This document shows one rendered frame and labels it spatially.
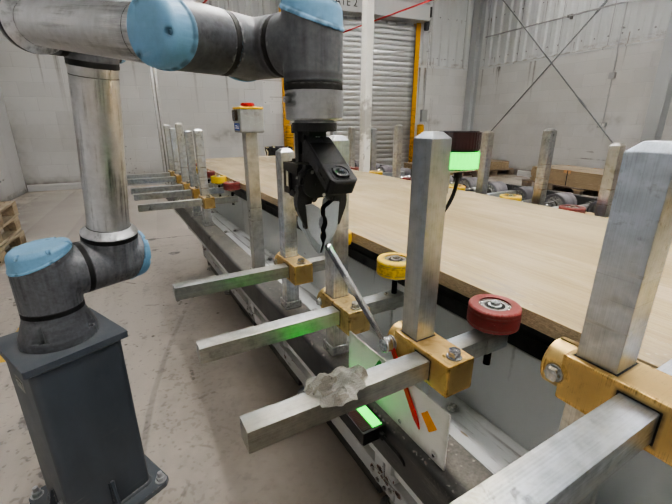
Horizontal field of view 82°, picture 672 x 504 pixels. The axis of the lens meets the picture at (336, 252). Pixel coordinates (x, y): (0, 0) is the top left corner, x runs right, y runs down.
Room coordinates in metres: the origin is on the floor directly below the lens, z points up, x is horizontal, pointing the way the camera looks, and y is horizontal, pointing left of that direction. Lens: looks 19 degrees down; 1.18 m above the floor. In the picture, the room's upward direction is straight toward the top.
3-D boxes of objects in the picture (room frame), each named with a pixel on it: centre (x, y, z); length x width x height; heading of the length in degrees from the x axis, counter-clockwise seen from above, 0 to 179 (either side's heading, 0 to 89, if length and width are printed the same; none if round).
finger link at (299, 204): (0.61, 0.04, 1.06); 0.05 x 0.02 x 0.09; 120
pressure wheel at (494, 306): (0.55, -0.25, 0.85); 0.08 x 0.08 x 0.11
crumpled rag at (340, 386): (0.41, 0.00, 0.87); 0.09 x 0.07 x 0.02; 120
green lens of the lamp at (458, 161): (0.55, -0.17, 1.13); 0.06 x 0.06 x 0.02
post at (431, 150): (0.52, -0.13, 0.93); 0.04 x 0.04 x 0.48; 30
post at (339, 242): (0.74, 0.00, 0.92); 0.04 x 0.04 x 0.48; 30
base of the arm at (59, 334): (0.97, 0.79, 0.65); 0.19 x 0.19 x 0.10
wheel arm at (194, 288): (0.88, 0.17, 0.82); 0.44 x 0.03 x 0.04; 120
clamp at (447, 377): (0.51, -0.14, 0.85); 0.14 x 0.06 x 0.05; 30
